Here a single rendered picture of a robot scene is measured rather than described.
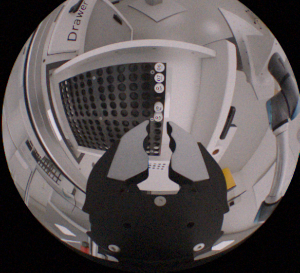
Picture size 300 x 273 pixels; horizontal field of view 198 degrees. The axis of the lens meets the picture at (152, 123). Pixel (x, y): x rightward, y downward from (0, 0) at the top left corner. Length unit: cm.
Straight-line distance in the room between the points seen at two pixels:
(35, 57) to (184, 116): 38
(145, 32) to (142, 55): 93
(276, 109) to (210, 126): 34
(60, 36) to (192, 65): 31
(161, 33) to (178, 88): 95
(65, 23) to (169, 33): 99
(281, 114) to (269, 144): 297
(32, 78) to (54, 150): 17
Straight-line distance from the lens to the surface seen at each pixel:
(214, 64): 18
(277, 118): 44
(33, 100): 23
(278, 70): 48
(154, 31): 113
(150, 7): 130
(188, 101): 23
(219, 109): 16
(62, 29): 29
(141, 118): 16
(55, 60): 28
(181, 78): 21
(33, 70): 25
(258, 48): 49
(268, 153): 341
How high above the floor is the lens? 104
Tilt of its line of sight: 58 degrees down
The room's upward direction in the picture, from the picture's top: 175 degrees counter-clockwise
